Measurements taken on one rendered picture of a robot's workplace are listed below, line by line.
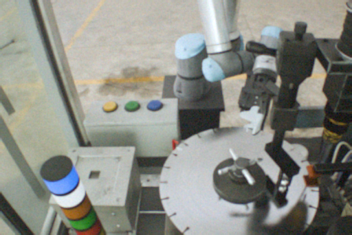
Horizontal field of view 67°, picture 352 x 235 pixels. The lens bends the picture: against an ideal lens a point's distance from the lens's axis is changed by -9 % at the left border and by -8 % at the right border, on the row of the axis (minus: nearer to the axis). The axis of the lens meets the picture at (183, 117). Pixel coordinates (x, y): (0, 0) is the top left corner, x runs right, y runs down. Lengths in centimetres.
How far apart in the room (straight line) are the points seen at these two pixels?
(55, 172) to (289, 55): 37
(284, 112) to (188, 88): 66
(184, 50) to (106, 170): 53
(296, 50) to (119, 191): 47
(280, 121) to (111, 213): 42
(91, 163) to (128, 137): 18
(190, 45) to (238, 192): 62
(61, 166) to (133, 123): 47
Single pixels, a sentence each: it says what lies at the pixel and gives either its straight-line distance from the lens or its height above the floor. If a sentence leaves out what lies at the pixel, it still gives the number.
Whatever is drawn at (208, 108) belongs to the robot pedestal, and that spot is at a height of 75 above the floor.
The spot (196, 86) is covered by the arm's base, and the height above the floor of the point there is 81.
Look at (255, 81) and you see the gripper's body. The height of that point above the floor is 99.
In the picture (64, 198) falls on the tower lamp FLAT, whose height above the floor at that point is 112.
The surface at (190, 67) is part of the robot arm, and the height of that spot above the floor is 89.
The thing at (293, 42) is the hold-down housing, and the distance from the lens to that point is 45.
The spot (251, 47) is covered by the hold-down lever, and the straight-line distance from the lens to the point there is 50.
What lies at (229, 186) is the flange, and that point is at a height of 96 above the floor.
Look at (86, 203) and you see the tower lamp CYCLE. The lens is 45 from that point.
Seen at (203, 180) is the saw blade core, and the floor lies 95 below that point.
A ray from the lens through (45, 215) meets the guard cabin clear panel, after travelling 78.
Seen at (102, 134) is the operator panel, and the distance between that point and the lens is 90.
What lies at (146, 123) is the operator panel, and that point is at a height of 89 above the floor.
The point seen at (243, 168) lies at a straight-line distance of 57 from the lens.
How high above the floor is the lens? 143
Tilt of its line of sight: 40 degrees down
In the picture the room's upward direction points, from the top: 3 degrees counter-clockwise
